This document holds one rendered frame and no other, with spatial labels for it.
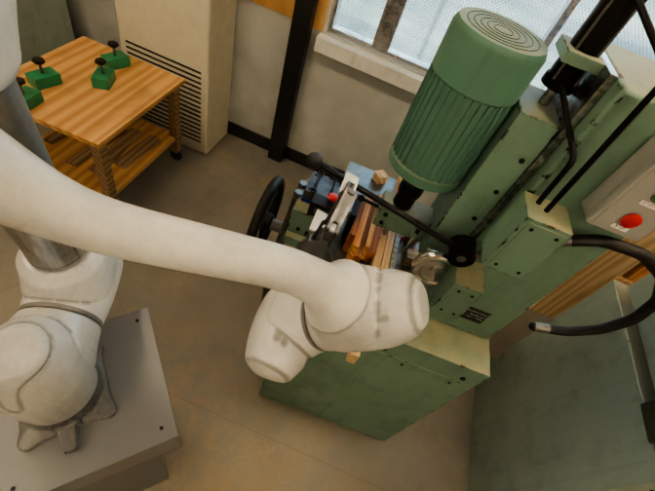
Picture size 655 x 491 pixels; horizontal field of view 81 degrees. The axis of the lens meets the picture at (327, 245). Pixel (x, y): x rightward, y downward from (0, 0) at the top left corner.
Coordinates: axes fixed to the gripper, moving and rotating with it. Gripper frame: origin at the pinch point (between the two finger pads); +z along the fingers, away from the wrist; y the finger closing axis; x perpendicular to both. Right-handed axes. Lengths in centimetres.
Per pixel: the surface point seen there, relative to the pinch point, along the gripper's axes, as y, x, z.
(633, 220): 34, -41, -4
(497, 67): 37.3, -8.2, 5.5
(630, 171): 39, -35, 0
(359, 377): -54, -42, -9
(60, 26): -115, 161, 132
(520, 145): 29.0, -22.5, 7.2
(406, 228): -5.2, -21.7, 10.4
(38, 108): -88, 111, 50
